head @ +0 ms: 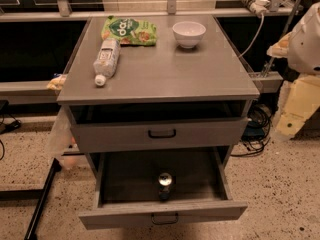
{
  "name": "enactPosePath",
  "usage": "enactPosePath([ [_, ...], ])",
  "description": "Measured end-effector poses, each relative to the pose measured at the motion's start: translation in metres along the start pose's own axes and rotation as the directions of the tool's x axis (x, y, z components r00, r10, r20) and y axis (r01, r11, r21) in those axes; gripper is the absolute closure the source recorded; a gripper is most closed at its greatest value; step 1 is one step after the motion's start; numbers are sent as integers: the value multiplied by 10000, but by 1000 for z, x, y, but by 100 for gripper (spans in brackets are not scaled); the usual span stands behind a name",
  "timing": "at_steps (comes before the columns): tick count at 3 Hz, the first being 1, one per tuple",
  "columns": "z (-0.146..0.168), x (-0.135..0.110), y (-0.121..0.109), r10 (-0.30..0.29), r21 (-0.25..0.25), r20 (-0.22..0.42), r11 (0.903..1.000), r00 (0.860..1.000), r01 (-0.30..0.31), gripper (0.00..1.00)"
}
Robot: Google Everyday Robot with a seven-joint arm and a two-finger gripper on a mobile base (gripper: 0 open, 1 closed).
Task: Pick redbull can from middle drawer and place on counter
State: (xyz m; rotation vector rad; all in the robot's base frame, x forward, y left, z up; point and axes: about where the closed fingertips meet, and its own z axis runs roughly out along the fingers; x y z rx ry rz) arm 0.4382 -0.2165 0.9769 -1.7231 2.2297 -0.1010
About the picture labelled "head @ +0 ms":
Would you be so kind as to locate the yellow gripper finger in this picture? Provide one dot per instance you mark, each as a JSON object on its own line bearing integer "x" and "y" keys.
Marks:
{"x": 298, "y": 101}

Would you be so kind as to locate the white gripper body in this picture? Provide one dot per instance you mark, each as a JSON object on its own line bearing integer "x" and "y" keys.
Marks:
{"x": 305, "y": 52}

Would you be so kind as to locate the blue silver redbull can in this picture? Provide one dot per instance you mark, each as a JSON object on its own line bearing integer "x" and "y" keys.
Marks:
{"x": 165, "y": 181}

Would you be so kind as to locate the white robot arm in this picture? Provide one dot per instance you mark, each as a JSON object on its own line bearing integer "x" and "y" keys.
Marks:
{"x": 304, "y": 46}

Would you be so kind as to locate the grey drawer cabinet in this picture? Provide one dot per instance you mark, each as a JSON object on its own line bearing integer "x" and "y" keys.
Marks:
{"x": 159, "y": 83}

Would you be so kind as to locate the grey top drawer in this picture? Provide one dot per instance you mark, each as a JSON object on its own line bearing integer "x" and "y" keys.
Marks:
{"x": 104, "y": 137}

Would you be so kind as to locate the open grey middle drawer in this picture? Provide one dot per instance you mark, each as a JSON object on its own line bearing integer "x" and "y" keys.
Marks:
{"x": 127, "y": 189}

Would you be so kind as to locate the white power strip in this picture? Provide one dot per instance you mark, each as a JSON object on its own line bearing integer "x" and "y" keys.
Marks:
{"x": 257, "y": 7}

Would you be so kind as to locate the white ceramic bowl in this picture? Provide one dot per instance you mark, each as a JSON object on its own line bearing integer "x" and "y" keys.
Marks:
{"x": 188, "y": 33}

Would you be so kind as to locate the green snack bag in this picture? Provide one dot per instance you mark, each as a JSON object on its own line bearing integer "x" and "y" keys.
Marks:
{"x": 130, "y": 31}

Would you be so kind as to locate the clear plastic water bottle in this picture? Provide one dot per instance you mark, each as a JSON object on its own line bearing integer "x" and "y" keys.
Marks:
{"x": 105, "y": 64}

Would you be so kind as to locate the yellow snack packet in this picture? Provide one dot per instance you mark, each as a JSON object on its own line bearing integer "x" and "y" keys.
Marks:
{"x": 57, "y": 83}

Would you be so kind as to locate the clear plastic bag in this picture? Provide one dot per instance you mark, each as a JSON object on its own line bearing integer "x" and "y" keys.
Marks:
{"x": 61, "y": 144}

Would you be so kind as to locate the black top drawer handle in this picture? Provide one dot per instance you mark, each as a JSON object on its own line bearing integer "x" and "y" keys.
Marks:
{"x": 164, "y": 134}

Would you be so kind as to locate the black drawer handle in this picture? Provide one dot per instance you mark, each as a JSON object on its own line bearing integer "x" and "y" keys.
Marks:
{"x": 164, "y": 134}
{"x": 160, "y": 220}

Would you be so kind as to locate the black middle drawer handle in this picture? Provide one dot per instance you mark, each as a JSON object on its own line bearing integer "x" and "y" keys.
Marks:
{"x": 160, "y": 220}

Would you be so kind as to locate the grey metal rail frame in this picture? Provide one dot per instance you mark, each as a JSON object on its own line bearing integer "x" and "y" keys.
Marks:
{"x": 36, "y": 92}

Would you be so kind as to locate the black metal floor frame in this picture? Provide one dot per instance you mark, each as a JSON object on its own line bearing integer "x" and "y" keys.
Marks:
{"x": 40, "y": 195}

